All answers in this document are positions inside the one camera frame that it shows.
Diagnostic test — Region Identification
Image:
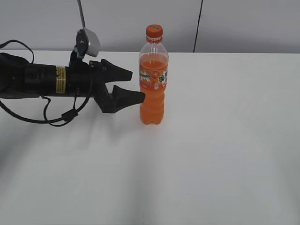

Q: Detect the orange soda plastic bottle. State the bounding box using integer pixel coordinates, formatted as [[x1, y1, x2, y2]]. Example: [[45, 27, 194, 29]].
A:
[[139, 37, 169, 124]]

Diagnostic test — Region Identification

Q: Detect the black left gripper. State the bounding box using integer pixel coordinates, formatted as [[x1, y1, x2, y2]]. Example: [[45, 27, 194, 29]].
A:
[[22, 59, 146, 113]]

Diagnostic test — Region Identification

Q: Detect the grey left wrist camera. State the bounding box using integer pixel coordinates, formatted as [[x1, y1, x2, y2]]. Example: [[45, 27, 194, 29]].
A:
[[75, 28, 101, 58]]

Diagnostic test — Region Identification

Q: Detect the orange bottle cap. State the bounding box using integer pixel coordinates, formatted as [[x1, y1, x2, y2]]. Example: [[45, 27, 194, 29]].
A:
[[146, 24, 163, 38]]

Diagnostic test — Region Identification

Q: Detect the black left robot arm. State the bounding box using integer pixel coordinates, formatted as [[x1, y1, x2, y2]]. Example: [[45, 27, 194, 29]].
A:
[[0, 53, 145, 113]]

